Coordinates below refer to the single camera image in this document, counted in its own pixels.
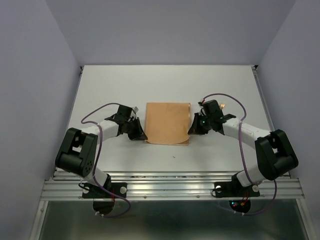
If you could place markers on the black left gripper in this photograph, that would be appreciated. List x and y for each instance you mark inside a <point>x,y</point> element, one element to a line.
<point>139,134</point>

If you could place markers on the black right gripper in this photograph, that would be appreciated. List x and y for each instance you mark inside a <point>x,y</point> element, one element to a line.
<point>194,129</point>

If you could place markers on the peach cloth napkin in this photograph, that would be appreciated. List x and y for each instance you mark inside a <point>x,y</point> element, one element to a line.
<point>167,123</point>

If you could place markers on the gold fork black handle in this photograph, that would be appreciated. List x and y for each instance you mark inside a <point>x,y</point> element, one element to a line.
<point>221,106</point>

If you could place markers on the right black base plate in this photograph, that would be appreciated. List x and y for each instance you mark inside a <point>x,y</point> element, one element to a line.
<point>229,189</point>

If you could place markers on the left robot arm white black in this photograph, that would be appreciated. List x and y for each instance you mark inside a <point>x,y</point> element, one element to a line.
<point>80,149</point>

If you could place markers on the aluminium rail frame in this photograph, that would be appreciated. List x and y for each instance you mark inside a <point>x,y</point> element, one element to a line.
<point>168,188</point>

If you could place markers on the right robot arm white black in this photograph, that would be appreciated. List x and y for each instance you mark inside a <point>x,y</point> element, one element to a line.
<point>274,153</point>

